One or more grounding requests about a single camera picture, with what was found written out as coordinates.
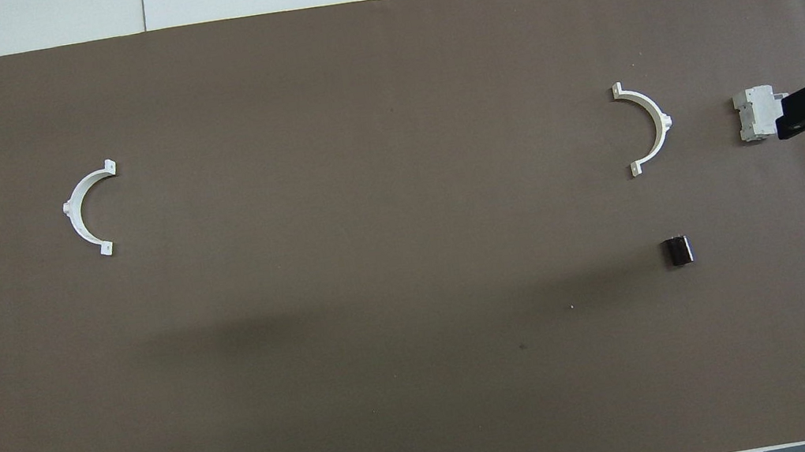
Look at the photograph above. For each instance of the white half pipe clamp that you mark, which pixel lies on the white half pipe clamp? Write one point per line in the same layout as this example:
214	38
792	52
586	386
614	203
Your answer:
75	215
658	132

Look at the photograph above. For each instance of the grey circuit breaker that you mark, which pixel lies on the grey circuit breaker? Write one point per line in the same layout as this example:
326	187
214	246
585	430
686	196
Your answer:
753	114

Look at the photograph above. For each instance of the small dark cylinder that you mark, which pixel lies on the small dark cylinder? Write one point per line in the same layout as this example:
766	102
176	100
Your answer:
678	252

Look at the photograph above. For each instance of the brown table mat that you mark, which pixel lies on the brown table mat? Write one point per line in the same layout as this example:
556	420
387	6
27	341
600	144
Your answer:
410	384

